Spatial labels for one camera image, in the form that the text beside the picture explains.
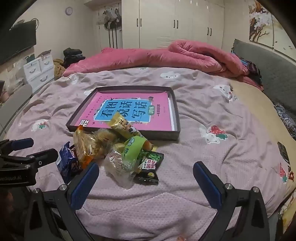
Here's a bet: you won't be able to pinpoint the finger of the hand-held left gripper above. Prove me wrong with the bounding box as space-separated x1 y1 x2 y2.
0 149 59 168
0 138 34 156

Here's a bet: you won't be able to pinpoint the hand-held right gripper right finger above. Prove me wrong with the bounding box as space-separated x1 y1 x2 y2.
193 161 271 241

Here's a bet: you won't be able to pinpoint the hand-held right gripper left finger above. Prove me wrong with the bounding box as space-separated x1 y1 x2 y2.
24 161 100 241

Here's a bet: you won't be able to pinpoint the blue snack packet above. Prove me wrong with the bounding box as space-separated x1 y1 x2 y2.
55 141 81 183

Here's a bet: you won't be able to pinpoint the brown chocolate bar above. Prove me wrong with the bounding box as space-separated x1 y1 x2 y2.
70 148 81 169

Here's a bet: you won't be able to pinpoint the orange-ended cake packet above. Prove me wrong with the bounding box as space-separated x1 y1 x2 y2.
73 126 111 169

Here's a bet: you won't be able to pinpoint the clear packet with gold label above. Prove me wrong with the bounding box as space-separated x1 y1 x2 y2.
104 151 139 189

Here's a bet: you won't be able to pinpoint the small clear flaky pastry packet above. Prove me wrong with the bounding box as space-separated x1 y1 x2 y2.
92 128 119 151

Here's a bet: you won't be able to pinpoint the black green candy packet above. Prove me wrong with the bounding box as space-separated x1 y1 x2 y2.
134 149 165 185

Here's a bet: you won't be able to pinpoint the green pastry packet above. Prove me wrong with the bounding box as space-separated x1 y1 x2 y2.
116 137 158 163

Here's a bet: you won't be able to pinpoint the dark shallow box tray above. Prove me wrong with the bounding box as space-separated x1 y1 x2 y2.
66 86 181 141

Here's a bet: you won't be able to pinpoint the yellow snack bar packet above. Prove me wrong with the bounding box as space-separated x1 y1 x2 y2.
107 115 144 139

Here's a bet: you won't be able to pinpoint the lilac printed bed cover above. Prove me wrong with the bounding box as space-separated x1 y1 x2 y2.
0 67 296 241

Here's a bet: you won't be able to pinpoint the white drawer cabinet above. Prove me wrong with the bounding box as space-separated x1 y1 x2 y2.
23 53 55 93

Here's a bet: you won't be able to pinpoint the small black flat object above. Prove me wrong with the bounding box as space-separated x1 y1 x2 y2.
277 142 289 163

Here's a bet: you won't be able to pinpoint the mustard plush blanket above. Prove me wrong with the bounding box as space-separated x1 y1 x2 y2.
53 59 66 78

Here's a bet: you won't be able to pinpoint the beige bed sheet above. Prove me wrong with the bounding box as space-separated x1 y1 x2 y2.
230 79 296 176

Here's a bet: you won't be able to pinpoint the pink book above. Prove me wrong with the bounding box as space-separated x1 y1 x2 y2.
77 91 175 131

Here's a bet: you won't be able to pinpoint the black television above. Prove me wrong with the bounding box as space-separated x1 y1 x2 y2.
0 20 37 65

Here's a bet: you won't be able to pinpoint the dark clothes pile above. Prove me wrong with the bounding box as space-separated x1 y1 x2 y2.
63 47 86 69

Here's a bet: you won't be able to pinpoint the dark patterned cloth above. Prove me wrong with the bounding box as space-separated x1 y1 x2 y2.
274 103 296 135

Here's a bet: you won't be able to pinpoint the dark striped clothes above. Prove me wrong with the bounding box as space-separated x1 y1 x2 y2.
231 52 263 86

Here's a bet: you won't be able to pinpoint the grey padded headboard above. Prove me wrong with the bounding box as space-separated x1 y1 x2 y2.
232 39 296 116

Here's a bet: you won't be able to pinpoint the pink quilt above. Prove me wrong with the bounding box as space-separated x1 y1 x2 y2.
62 40 264 92

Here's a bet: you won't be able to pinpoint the coat rack with clothes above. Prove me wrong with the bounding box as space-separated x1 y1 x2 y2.
103 8 122 49

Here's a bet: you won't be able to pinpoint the white wardrobe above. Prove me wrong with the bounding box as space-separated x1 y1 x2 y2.
121 0 225 50

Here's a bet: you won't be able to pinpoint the floral wall painting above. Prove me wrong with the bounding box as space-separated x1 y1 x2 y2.
248 0 296 56

